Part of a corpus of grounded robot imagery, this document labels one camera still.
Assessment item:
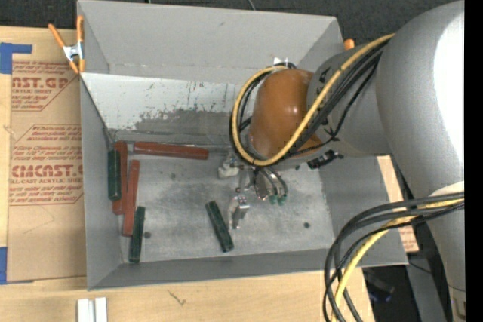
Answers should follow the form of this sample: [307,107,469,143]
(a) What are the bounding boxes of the dark green flat block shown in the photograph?
[107,149,123,201]
[205,200,235,253]
[128,205,146,264]

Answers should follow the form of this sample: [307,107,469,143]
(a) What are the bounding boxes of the red-brown flat block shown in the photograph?
[121,159,141,238]
[112,140,129,216]
[132,141,210,161]

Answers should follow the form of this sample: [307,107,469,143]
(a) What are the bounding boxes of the grey metal bin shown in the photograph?
[76,0,410,292]

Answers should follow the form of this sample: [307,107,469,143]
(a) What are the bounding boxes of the black cylinder on white bracket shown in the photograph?
[306,149,344,170]

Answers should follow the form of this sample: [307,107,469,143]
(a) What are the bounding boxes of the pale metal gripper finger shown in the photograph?
[227,197,238,228]
[232,195,251,231]

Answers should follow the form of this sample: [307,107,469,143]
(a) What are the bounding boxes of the brown cardboard board, red print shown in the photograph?
[0,25,420,284]

